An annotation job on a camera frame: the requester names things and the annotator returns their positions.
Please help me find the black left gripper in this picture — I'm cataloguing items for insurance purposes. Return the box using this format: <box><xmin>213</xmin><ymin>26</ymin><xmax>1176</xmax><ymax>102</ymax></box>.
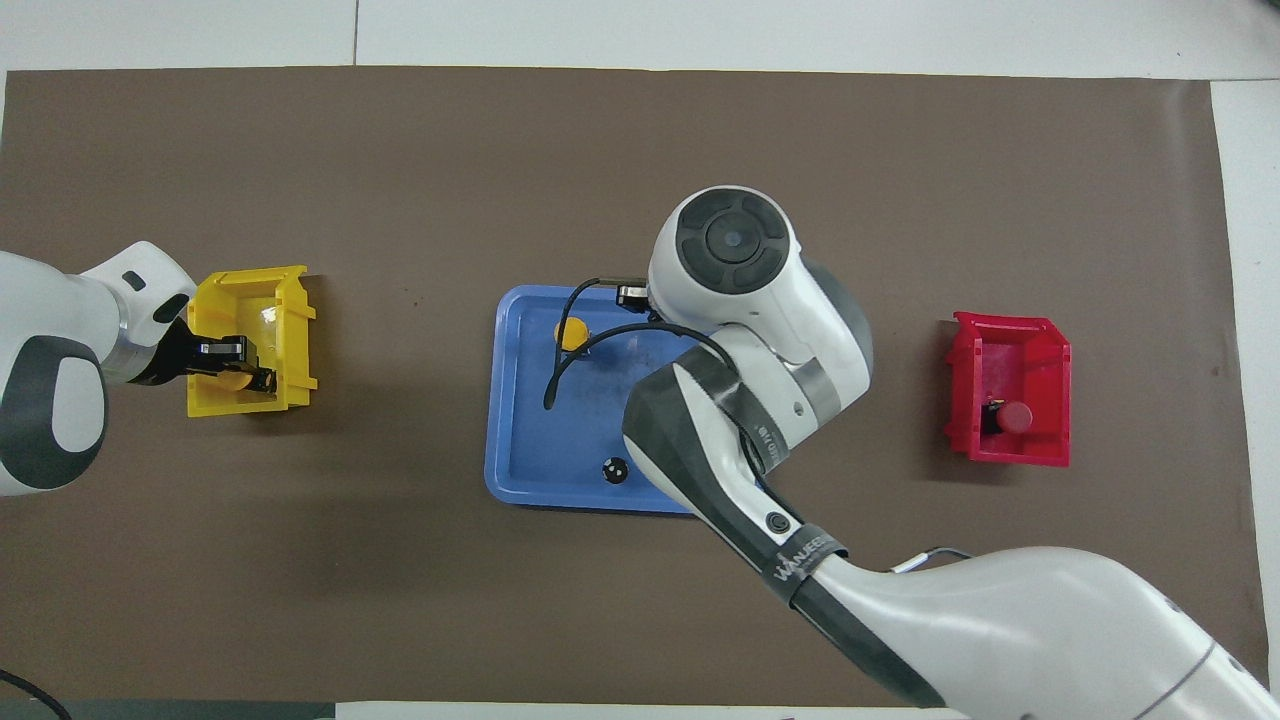
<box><xmin>130</xmin><ymin>318</ymin><xmax>278</xmax><ymax>394</ymax></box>

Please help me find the red push button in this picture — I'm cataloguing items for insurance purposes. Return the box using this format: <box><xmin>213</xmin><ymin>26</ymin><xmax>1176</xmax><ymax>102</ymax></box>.
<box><xmin>982</xmin><ymin>397</ymin><xmax>1034</xmax><ymax>437</ymax></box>

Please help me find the yellow plastic bin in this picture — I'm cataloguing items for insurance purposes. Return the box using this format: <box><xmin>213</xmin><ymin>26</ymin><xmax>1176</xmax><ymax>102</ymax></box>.
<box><xmin>186</xmin><ymin>265</ymin><xmax>319</xmax><ymax>418</ymax></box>

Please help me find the brown table mat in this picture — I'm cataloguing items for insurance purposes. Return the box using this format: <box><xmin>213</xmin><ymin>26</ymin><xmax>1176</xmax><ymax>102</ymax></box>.
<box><xmin>0</xmin><ymin>67</ymin><xmax>1271</xmax><ymax>706</ymax></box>

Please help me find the blue plastic tray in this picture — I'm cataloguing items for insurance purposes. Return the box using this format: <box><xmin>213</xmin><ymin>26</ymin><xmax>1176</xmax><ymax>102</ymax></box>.
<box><xmin>484</xmin><ymin>285</ymin><xmax>721</xmax><ymax>516</ymax></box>

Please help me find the red plastic bin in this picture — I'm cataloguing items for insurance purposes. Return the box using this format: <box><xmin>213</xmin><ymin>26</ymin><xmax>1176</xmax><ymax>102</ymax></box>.
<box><xmin>945</xmin><ymin>311</ymin><xmax>1073</xmax><ymax>468</ymax></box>

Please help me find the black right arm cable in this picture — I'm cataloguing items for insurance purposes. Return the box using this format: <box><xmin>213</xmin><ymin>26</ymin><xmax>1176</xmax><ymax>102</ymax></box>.
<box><xmin>543</xmin><ymin>278</ymin><xmax>731</xmax><ymax>411</ymax></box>

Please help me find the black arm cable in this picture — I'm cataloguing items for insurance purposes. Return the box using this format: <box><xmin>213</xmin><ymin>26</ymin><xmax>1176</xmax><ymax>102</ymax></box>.
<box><xmin>543</xmin><ymin>278</ymin><xmax>731</xmax><ymax>411</ymax></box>
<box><xmin>0</xmin><ymin>668</ymin><xmax>73</xmax><ymax>720</ymax></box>

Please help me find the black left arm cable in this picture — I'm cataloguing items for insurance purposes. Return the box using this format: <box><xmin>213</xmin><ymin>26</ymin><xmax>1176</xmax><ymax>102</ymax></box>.
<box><xmin>0</xmin><ymin>668</ymin><xmax>73</xmax><ymax>720</ymax></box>

